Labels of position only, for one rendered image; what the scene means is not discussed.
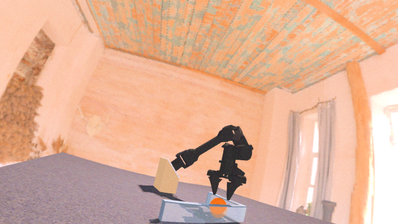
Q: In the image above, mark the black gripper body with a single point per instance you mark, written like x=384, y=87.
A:
x=226, y=171

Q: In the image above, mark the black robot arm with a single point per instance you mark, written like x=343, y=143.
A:
x=241, y=150

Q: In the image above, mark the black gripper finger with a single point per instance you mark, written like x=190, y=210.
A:
x=214, y=184
x=231, y=187

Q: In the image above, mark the clear low corner walls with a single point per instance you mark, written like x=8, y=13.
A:
x=202, y=214

